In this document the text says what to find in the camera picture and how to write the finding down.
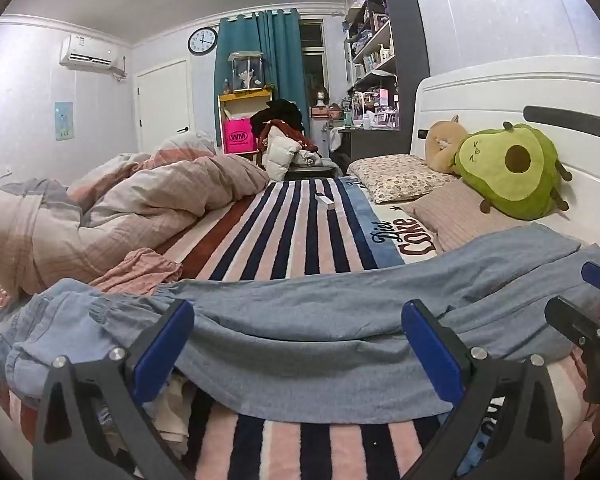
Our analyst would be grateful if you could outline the round wall clock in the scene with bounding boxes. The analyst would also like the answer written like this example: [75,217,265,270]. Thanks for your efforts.
[187,26,219,56]

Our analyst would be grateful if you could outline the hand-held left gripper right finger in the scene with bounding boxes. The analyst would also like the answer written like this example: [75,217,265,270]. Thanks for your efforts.
[401,299,566,480]

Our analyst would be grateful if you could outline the pink pillow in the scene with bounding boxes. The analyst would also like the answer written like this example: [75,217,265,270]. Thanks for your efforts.
[400,177,531,253]

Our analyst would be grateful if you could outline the dark desk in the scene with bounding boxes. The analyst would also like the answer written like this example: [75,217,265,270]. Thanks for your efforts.
[330,125,412,173]

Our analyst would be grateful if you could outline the pink plaid duvet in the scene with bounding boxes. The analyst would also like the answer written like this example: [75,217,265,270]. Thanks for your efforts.
[0,130,271,298]

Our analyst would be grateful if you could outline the small wall poster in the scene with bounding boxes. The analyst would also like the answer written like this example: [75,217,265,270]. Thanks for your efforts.
[55,101,75,142]

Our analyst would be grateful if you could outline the white door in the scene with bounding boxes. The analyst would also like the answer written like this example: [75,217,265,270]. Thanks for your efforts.
[136,59,193,153]

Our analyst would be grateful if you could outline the white bed headboard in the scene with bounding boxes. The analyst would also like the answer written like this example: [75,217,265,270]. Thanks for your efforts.
[409,55,600,261]

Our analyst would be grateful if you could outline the white air conditioner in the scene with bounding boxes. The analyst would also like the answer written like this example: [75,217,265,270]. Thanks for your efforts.
[59,34,115,72]

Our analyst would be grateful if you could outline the striped blanket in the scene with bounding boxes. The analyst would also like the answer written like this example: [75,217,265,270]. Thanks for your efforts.
[0,175,600,480]

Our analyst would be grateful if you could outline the green avocado plush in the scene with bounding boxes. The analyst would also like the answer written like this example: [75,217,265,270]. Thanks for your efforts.
[454,121,573,222]

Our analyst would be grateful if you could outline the teal curtain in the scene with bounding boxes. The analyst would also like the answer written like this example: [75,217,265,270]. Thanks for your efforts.
[214,8,311,133]

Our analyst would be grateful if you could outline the yellow shelf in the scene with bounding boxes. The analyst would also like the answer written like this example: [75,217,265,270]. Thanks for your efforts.
[217,87,275,161]

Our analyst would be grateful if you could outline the window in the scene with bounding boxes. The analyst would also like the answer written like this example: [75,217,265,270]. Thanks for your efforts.
[299,19,327,92]

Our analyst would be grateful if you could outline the grey-blue pants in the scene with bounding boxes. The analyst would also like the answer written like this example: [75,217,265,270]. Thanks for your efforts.
[5,222,600,426]

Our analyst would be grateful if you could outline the white cloth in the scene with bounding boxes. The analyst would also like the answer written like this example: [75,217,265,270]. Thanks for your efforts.
[145,375,216,461]

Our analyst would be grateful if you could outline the white down jacket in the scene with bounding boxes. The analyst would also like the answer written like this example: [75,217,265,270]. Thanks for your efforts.
[262,125,303,182]

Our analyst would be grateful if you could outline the floral pillow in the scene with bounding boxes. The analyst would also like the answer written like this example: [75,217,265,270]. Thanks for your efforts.
[347,154,458,205]

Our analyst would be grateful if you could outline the pink shopping bag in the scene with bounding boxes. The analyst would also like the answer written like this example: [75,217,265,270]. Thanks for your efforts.
[222,116,259,156]

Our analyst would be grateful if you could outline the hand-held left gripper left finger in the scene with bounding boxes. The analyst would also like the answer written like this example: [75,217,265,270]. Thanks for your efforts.
[31,299,197,480]

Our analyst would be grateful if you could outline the black clothing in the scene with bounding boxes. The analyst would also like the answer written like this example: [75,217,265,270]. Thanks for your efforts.
[250,99,306,133]

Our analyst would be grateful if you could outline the red garment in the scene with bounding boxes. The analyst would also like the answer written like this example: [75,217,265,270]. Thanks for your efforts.
[259,119,312,150]

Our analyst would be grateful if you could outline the dark bookshelf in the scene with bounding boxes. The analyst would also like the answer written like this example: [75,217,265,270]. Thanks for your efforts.
[342,0,431,156]

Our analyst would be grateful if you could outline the glass display case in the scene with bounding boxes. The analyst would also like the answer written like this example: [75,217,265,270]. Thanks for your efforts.
[228,51,265,93]

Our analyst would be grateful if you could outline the pink checked cloth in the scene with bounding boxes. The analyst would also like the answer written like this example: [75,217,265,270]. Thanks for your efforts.
[87,252,183,296]

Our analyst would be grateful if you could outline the brown plush toy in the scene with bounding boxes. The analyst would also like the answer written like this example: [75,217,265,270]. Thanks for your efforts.
[425,115,471,177]

